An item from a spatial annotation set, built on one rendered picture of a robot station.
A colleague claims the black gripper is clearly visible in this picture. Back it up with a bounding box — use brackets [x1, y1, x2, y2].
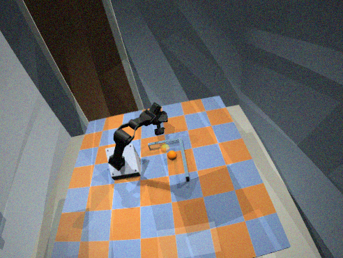
[151, 117, 165, 135]

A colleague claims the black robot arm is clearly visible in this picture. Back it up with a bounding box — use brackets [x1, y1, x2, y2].
[108, 102, 168, 171]

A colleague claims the orange ball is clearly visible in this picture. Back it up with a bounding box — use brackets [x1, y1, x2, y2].
[167, 151, 176, 160]

